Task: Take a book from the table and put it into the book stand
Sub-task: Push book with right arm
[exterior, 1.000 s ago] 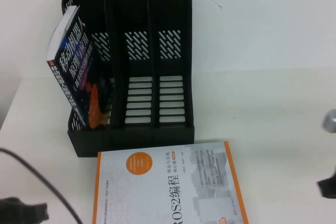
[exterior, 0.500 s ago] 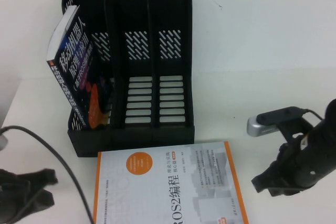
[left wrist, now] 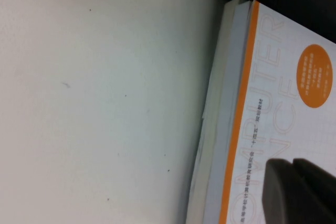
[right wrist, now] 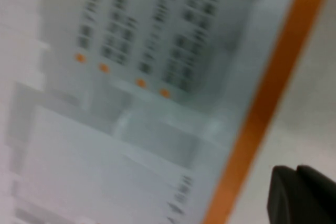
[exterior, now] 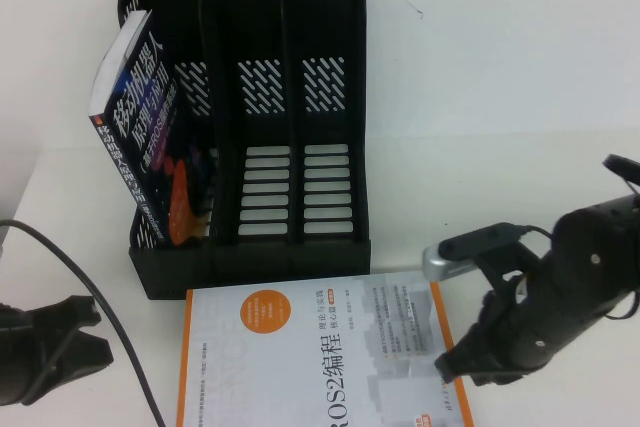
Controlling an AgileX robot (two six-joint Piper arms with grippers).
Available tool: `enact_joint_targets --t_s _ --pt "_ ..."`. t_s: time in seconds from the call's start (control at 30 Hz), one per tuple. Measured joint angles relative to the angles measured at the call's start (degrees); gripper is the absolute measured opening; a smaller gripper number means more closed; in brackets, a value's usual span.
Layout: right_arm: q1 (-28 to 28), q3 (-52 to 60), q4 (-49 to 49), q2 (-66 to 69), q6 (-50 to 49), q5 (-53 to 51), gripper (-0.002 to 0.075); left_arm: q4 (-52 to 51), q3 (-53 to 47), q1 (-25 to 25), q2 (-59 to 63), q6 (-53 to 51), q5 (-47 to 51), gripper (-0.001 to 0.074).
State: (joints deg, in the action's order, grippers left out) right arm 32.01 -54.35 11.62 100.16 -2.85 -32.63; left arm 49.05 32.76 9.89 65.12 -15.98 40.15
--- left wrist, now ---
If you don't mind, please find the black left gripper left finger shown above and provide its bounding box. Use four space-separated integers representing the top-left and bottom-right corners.
261 157 336 224

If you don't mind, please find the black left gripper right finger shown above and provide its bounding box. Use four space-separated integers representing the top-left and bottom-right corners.
292 157 336 208

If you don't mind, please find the white orange ROS2 book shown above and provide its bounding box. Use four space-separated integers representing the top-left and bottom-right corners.
202 0 336 224

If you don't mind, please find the white car suspension book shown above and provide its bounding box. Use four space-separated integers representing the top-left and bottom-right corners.
185 0 241 224

